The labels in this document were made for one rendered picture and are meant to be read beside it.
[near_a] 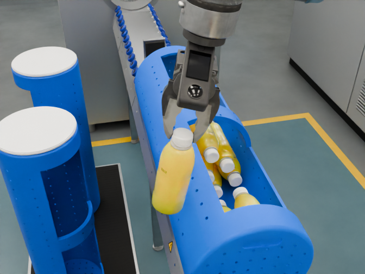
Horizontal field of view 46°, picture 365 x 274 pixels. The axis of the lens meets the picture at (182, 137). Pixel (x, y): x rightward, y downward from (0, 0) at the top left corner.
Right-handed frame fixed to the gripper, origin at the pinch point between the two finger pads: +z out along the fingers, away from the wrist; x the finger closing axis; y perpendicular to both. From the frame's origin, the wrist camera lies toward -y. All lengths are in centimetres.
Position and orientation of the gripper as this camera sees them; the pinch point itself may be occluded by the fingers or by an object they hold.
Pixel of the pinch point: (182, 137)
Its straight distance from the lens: 78.4
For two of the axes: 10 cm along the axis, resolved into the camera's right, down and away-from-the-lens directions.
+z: -1.8, 8.0, 5.7
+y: 0.2, -5.7, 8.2
